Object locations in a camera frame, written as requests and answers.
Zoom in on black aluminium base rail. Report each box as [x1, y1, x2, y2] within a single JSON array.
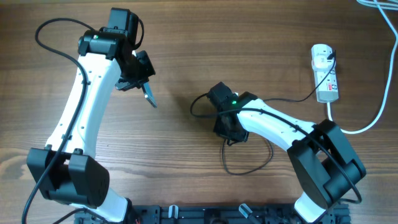
[[125, 203, 305, 224]]

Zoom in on black left camera cable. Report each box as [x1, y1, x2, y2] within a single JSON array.
[[21, 17, 96, 224]]

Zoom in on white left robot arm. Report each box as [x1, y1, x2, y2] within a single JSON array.
[[26, 8, 155, 223]]

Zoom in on white cables at corner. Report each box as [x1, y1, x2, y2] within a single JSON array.
[[356, 0, 398, 12]]

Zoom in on teal screen Galaxy smartphone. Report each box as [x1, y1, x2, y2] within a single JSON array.
[[142, 82, 157, 108]]

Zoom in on white power strip cord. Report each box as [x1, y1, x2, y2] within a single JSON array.
[[326, 0, 398, 135]]

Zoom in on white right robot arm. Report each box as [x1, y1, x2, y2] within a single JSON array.
[[205, 82, 366, 223]]

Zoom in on white power strip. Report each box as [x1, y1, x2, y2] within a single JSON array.
[[311, 44, 339, 103]]

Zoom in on black USB charging cable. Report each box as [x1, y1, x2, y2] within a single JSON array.
[[221, 50, 337, 176]]

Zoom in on white USB charger plug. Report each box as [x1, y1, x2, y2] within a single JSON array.
[[312, 54, 333, 72]]

